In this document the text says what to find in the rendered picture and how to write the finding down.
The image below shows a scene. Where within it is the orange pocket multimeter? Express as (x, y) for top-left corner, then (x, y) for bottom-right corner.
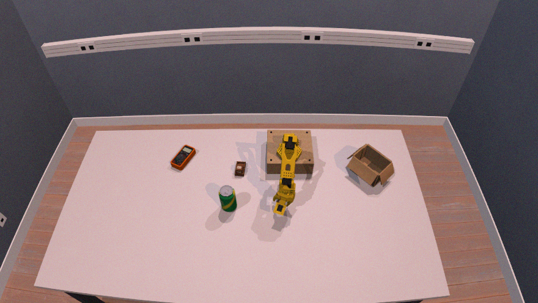
(171, 145), (196, 170)

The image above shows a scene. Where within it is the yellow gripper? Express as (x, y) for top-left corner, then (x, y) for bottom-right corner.
(273, 190), (295, 215)

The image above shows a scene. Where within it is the green and yellow drink can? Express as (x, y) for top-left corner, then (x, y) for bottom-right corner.
(219, 185), (237, 212)

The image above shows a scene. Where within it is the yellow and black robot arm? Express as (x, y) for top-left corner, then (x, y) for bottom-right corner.
(277, 134), (302, 195)

